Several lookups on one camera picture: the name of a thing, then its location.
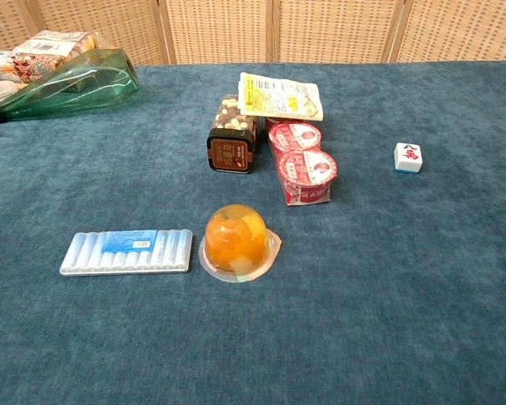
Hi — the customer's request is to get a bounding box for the floral patterned snack bag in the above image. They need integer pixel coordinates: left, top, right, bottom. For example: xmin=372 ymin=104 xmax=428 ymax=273
xmin=0 ymin=50 xmax=71 ymax=84

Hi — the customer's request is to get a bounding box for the pale blue ridged plastic case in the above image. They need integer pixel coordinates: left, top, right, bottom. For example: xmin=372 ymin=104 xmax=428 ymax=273
xmin=59 ymin=229 xmax=194 ymax=277

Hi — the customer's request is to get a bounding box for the clear wrapped snack package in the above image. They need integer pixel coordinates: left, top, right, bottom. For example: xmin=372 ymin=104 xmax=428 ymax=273
xmin=13 ymin=30 xmax=104 ymax=60

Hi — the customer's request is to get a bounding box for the blue velvet tablecloth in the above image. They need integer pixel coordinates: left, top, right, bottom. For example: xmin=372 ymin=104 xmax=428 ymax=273
xmin=0 ymin=61 xmax=506 ymax=405

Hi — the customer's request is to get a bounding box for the yellow white snack pouch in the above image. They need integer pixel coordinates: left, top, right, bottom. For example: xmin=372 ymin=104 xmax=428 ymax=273
xmin=237 ymin=72 xmax=325 ymax=122

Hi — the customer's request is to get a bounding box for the woven rattan folding screen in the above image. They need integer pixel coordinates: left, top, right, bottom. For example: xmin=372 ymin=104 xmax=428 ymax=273
xmin=0 ymin=0 xmax=506 ymax=66

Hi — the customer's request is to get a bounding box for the red white yogurt cup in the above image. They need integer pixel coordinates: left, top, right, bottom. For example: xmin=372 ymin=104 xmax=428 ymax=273
xmin=278 ymin=148 xmax=338 ymax=197
xmin=267 ymin=121 xmax=323 ymax=154

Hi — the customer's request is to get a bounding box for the orange fruit jelly cup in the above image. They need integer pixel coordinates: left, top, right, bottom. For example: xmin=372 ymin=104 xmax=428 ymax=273
xmin=198 ymin=203 xmax=283 ymax=284

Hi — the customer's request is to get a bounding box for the green glass bottle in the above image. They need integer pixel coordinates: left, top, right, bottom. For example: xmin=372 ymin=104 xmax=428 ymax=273
xmin=0 ymin=48 xmax=141 ymax=126

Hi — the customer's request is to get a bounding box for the red yogurt pack sleeve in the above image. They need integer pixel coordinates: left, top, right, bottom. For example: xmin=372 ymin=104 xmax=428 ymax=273
xmin=264 ymin=118 xmax=332 ymax=208

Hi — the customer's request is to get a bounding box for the white mahjong tile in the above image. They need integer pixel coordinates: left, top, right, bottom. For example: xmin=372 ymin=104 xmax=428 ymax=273
xmin=393 ymin=142 xmax=423 ymax=174

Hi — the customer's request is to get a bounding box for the brown snack jar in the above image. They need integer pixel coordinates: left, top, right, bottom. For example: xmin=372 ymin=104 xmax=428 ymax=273
xmin=207 ymin=94 xmax=261 ymax=175

